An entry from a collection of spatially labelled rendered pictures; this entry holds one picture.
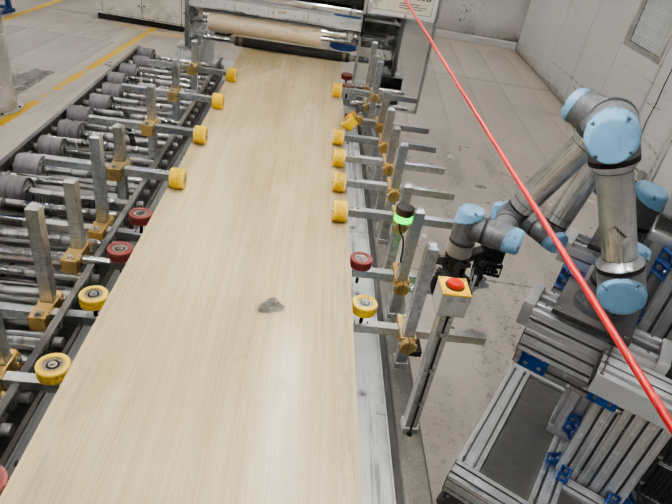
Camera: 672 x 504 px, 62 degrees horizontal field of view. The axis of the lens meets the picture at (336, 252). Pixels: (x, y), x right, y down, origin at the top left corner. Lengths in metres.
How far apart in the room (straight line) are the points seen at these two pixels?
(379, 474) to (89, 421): 0.79
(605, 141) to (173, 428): 1.18
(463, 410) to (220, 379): 1.59
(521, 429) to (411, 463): 1.00
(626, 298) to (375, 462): 0.81
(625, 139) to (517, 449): 1.43
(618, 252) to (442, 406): 1.46
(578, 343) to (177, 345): 1.17
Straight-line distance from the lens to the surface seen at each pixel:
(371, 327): 1.81
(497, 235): 1.59
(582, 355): 1.88
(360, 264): 1.93
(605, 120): 1.43
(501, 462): 2.41
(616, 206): 1.52
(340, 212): 2.11
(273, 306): 1.68
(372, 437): 1.77
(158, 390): 1.46
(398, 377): 1.84
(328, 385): 1.49
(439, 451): 2.62
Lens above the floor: 1.98
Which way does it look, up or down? 33 degrees down
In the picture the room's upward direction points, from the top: 10 degrees clockwise
